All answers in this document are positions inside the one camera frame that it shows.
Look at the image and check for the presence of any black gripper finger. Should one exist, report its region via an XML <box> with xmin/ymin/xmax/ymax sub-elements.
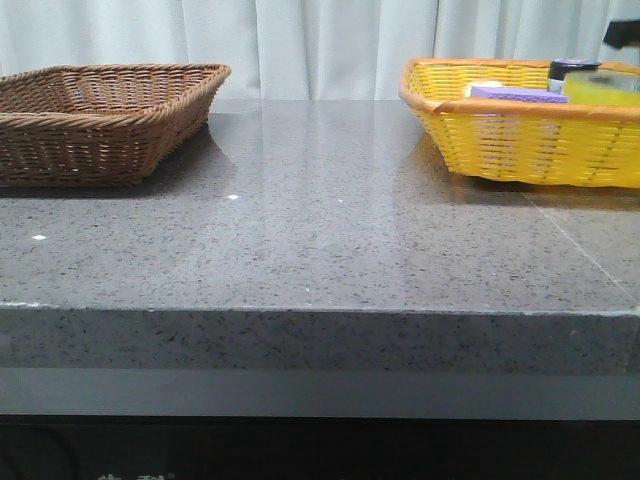
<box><xmin>603</xmin><ymin>19</ymin><xmax>640</xmax><ymax>49</ymax></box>

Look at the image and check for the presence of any yellow tape roll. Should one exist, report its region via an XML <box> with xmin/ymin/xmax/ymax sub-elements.
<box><xmin>562</xmin><ymin>69</ymin><xmax>639</xmax><ymax>106</ymax></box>

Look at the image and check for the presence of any dark lidded gum jar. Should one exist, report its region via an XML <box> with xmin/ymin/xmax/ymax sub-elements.
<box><xmin>547</xmin><ymin>58</ymin><xmax>601</xmax><ymax>94</ymax></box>

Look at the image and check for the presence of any purple foam block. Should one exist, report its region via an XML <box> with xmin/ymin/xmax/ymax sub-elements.
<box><xmin>471</xmin><ymin>86</ymin><xmax>569</xmax><ymax>104</ymax></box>

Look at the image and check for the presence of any yellow woven basket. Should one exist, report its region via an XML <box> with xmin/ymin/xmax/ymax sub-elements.
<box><xmin>399</xmin><ymin>58</ymin><xmax>639</xmax><ymax>188</ymax></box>

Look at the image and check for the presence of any white curtain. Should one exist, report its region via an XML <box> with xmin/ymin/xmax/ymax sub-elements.
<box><xmin>1</xmin><ymin>0</ymin><xmax>639</xmax><ymax>100</ymax></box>

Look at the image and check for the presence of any brown wicker basket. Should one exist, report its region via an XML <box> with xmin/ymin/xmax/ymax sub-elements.
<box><xmin>1</xmin><ymin>63</ymin><xmax>232</xmax><ymax>187</ymax></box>

